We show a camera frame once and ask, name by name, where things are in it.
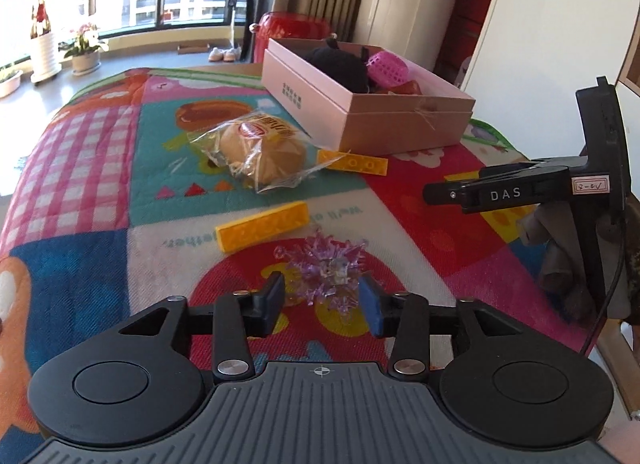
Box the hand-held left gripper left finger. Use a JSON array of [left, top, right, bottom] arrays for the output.
[[116, 272, 287, 381]]

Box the white cabinet door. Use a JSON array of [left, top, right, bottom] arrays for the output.
[[350, 0, 453, 76]]

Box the small white planter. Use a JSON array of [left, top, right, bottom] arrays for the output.
[[0, 68, 24, 98]]

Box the black stand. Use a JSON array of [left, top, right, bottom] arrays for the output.
[[243, 0, 274, 65]]

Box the packaged bread bun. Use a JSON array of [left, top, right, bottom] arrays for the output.
[[187, 111, 321, 195]]

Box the palm plant in white pot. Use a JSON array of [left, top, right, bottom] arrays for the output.
[[15, 0, 62, 83]]

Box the person's right forearm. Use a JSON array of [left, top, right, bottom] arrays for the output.
[[520, 201, 640, 325]]

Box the dark reddish door frame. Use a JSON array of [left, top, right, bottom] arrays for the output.
[[435, 0, 508, 90]]

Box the orange toy piece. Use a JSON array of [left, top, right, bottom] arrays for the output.
[[387, 79, 422, 96]]

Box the potted pink orchid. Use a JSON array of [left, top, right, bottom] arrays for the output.
[[64, 22, 109, 76]]

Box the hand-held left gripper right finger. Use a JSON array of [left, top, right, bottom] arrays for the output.
[[358, 274, 533, 379]]

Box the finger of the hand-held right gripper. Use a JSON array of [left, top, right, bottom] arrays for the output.
[[444, 156, 572, 183], [422, 168, 577, 215]]

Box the purple spiky crystal toy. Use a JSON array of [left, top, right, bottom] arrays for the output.
[[274, 228, 370, 316]]

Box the yellow building block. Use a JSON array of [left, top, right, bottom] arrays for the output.
[[215, 203, 311, 255], [316, 149, 390, 177]]

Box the colourful play mat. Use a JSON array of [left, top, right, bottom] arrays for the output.
[[0, 66, 608, 445]]

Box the pink perforated ball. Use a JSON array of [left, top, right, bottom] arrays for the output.
[[366, 50, 412, 86]]

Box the black cable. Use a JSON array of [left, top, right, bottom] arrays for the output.
[[580, 221, 628, 357]]

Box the red pot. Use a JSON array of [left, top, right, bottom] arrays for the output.
[[250, 11, 333, 65]]

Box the pink cardboard box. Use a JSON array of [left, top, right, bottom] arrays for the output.
[[261, 37, 477, 155]]

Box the black plush toy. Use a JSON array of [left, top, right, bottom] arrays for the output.
[[305, 37, 371, 93]]

